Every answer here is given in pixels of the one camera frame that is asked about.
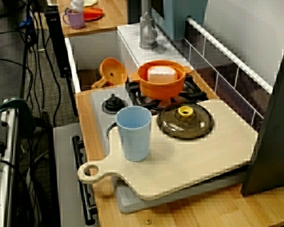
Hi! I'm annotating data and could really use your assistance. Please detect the orange toy pot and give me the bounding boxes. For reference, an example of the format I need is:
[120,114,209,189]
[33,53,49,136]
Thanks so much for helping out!
[130,60,194,100]

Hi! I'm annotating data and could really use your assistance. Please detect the smoked glass lid yellow knob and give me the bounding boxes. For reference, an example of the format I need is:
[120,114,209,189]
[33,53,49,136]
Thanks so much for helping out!
[156,103,215,140]

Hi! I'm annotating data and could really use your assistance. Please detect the white oven door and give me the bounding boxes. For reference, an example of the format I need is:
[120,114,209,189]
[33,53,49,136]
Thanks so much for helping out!
[53,125,100,227]

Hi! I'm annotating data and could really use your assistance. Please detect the green power drill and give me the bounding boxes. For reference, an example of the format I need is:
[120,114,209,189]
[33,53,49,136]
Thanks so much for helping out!
[0,98,36,133]

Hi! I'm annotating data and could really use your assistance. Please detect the light blue plastic cup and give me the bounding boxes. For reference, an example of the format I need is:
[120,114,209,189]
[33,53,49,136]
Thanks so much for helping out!
[115,105,153,162]

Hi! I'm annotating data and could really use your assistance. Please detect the dark tiled backsplash panel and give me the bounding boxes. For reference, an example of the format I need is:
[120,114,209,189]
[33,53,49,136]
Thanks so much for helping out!
[153,16,274,131]

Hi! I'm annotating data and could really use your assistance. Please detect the white toy sink unit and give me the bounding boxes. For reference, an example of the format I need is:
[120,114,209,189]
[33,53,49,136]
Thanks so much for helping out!
[65,22,192,93]

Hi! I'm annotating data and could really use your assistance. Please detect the wooden cutting board with handle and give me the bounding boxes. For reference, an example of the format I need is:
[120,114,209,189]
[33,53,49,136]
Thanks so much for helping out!
[77,98,259,201]

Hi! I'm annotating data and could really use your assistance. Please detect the orange plastic funnel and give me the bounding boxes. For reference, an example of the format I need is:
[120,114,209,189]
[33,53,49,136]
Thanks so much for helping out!
[91,58,128,89]

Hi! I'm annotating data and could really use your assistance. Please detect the black oven door handle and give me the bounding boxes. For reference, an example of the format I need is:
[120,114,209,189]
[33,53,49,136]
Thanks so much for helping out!
[72,135,97,225]

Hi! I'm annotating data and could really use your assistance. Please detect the grey toy stove panel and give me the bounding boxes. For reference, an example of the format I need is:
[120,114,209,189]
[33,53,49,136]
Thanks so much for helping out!
[89,85,249,215]

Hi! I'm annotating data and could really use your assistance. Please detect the white crumpled cloth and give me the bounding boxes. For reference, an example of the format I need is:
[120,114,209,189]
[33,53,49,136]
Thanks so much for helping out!
[70,0,85,12]

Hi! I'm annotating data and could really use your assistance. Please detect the black rectangular post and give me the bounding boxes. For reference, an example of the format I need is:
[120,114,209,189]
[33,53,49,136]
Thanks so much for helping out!
[44,6,73,79]

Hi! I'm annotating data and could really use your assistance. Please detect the purple plastic mug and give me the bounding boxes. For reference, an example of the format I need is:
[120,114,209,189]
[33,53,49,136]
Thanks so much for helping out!
[62,9,86,30]

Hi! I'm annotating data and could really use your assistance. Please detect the pale pink block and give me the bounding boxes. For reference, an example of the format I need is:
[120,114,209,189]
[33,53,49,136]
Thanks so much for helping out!
[146,65,178,84]

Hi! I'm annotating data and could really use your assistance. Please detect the red plastic plate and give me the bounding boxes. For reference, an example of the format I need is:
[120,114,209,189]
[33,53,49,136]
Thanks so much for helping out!
[82,7,104,22]

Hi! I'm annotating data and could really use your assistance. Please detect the black stove knob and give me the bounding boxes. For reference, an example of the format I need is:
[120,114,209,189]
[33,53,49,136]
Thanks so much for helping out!
[101,94,128,114]

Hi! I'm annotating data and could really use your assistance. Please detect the black burner grate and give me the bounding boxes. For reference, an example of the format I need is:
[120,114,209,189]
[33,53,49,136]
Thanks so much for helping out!
[125,74,209,112]

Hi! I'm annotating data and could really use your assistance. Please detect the grey toy faucet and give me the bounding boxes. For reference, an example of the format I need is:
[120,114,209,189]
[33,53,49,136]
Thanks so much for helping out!
[139,0,159,50]

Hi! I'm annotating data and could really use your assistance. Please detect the aluminium frame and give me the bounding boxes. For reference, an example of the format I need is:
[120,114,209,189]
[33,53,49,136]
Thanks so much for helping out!
[0,100,19,227]

